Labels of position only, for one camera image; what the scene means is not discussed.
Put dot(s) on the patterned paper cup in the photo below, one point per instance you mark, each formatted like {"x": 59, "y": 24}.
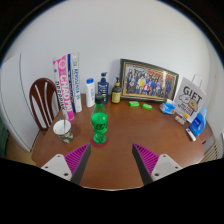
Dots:
{"x": 58, "y": 130}

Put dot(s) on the green small packet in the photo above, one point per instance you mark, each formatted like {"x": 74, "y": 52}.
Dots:
{"x": 146, "y": 106}
{"x": 134, "y": 104}

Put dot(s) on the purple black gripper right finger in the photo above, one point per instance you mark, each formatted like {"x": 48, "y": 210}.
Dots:
{"x": 152, "y": 166}

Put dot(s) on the dark wooden chair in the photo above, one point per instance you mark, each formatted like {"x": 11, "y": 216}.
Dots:
{"x": 41, "y": 95}

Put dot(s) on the white small tube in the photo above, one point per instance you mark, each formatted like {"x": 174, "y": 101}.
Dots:
{"x": 191, "y": 135}

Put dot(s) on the red round coaster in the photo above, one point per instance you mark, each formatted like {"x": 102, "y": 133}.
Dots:
{"x": 98, "y": 145}

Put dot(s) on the pink shuttlecock tube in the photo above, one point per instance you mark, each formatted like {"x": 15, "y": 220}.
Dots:
{"x": 62, "y": 86}

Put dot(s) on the right green small packet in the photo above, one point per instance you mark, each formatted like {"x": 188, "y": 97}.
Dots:
{"x": 146, "y": 106}

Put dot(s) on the left green small packet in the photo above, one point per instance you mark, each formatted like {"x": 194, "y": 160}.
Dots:
{"x": 134, "y": 104}

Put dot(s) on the white bottle blue cap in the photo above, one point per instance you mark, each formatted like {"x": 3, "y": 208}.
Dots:
{"x": 90, "y": 92}

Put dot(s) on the green plastic soda bottle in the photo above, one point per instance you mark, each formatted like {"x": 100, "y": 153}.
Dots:
{"x": 99, "y": 120}

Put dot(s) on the framed group photo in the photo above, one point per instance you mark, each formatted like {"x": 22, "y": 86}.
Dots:
{"x": 146, "y": 82}

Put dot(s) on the dark blue pump bottle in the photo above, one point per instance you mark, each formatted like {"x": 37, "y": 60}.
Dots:
{"x": 103, "y": 87}

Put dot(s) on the blue detergent bottle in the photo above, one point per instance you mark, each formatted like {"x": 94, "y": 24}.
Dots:
{"x": 198, "y": 124}

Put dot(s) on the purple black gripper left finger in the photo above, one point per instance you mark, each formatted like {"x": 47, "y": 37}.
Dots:
{"x": 70, "y": 166}

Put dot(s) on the blue white shuttlecock tube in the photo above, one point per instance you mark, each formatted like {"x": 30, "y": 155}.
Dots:
{"x": 74, "y": 81}

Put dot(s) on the white radiator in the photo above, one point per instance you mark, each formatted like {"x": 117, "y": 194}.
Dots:
{"x": 213, "y": 153}

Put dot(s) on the green cloth at left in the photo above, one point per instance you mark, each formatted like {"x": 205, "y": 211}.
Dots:
{"x": 3, "y": 139}

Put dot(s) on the white spoon in cup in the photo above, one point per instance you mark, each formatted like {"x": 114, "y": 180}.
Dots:
{"x": 64, "y": 122}

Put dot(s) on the white gift paper bag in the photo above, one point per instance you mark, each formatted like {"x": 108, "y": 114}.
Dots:
{"x": 190, "y": 97}

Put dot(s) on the amber pump bottle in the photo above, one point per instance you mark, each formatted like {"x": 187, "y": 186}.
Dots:
{"x": 116, "y": 92}

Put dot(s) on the white refrigerator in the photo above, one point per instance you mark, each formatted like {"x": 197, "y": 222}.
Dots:
{"x": 13, "y": 105}

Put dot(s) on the small brown box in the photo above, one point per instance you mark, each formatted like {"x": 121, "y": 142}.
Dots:
{"x": 180, "y": 120}

